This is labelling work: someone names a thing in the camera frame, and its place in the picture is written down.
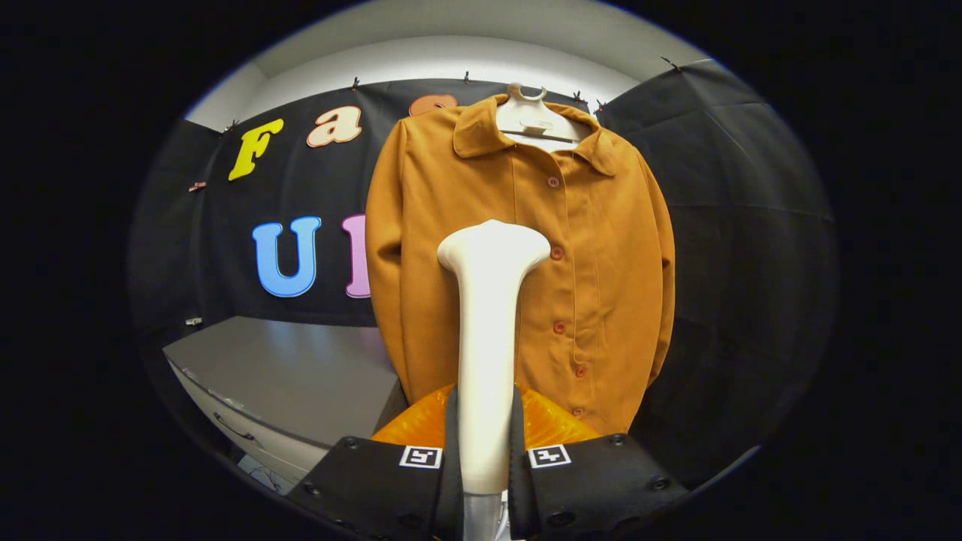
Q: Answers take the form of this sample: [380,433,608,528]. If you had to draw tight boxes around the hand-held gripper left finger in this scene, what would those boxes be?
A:
[286,383,465,541]

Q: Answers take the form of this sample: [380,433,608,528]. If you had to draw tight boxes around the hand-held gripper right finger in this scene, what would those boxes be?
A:
[508,383,688,541]

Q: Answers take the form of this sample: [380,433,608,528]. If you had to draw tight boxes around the white garment steamer head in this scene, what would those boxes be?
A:
[436,219,553,497]

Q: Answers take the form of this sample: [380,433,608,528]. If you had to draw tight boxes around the orange button-up shirt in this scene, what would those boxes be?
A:
[365,94,677,437]

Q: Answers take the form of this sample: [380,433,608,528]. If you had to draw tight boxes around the white clothes hanger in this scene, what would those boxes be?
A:
[495,83,585,153]

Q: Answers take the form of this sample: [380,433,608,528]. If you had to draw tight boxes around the grey cabinet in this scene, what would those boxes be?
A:
[162,316,408,491]

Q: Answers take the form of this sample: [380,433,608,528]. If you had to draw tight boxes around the row of black clips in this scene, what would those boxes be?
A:
[220,55,683,136]

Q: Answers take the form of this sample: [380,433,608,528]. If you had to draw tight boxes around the black drawer handle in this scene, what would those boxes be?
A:
[213,412,258,444]

